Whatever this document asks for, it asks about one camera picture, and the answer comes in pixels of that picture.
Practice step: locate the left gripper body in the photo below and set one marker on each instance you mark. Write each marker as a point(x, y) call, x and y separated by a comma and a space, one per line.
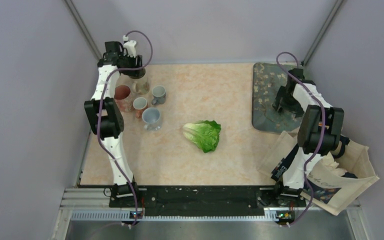
point(130, 62)

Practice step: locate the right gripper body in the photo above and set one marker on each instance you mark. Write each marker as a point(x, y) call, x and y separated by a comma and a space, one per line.
point(291, 104)

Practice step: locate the cream tall mug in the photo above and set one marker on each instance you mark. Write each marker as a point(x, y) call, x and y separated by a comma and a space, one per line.
point(141, 86)

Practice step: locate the large pink mug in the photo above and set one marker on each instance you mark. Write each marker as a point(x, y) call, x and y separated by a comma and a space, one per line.
point(124, 98)

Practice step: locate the terracotta pink mug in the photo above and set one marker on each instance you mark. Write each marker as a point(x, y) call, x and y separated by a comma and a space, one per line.
point(140, 104)

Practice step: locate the blue grey mug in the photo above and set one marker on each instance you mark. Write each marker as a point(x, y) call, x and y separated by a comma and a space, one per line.
point(159, 95)

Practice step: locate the pale blue glass mug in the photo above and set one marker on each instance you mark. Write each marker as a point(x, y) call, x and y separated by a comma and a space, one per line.
point(152, 119)

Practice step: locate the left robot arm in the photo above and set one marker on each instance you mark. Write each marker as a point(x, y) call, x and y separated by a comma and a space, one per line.
point(105, 118)

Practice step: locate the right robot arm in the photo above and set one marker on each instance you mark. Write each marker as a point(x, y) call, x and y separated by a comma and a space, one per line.
point(319, 132)

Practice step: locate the floral patterned tray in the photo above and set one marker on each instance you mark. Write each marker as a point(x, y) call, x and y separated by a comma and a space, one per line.
point(267, 78)

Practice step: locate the green lettuce head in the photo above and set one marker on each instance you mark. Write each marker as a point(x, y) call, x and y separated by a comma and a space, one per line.
point(204, 134)

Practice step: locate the beige tote bag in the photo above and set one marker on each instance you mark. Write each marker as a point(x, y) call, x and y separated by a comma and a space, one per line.
point(337, 179)

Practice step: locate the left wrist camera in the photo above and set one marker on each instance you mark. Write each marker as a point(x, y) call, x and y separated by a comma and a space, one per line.
point(129, 47)

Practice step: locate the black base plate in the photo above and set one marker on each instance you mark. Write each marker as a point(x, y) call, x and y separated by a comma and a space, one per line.
point(200, 200)

